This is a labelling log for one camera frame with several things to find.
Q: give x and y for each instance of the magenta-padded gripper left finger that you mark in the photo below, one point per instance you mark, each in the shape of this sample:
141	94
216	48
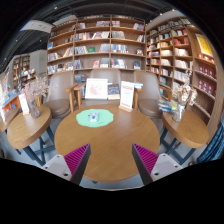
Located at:
77	159

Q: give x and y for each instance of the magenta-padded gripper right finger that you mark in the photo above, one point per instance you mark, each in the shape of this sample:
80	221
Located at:
146	159

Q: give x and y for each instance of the transparent computer mouse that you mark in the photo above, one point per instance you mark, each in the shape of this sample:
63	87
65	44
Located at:
93	117

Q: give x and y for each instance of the green cloud-shaped mouse pad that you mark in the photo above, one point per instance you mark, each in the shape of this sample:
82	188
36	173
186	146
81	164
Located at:
106	118

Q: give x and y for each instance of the round wooden side table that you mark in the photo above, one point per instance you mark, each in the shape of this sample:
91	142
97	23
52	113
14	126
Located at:
26	130
186	130

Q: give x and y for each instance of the stack of colourful books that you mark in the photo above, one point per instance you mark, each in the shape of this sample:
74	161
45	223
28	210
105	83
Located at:
166	106

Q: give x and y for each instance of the glass vase with dried flowers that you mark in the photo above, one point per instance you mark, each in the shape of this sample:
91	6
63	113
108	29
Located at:
178	111
34	108

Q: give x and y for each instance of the beige armchair with wooden arms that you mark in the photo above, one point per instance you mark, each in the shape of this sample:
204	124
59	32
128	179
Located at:
150	96
100	73
60	96

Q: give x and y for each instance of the white standing sign wooden base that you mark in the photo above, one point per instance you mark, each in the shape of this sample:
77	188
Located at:
126	95

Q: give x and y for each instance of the white framed picture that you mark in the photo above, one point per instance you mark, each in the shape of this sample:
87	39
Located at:
96	88

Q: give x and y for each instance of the stack of teal books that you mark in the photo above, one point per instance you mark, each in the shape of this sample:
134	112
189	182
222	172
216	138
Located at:
138	85

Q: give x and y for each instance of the dark cover book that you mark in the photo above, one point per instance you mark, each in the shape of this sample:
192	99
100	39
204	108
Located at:
113	90

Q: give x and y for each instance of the small white card sign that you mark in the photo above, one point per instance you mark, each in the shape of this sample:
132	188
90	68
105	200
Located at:
24	104

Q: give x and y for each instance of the small distant bookshelf unit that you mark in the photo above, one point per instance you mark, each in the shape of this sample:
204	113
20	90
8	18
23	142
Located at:
21	66

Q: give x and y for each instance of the curved wooden bookshelf unit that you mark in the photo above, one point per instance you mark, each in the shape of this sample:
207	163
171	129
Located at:
173	46

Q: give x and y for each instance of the large wooden bookshelf unit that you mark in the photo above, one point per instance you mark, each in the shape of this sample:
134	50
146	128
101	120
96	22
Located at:
96	40

